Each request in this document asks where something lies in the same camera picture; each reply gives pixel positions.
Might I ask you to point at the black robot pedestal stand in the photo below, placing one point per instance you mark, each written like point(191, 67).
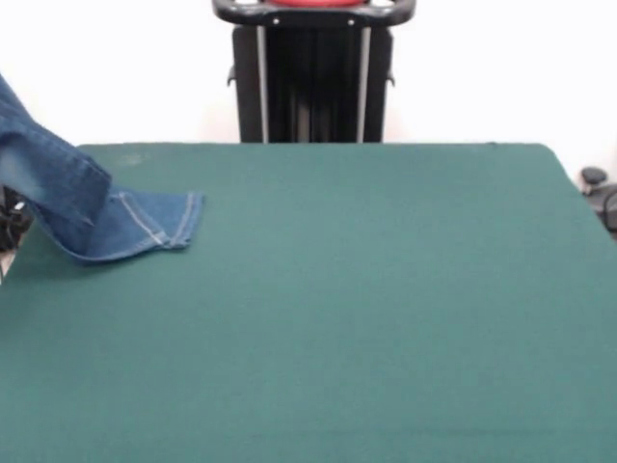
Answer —
point(313, 72)

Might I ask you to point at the blue denim jeans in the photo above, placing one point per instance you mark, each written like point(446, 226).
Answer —
point(72, 202)

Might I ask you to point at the black chair base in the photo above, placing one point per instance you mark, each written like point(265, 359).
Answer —
point(600, 190)

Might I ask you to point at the dark green table cloth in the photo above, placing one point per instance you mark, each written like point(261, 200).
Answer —
point(337, 313)

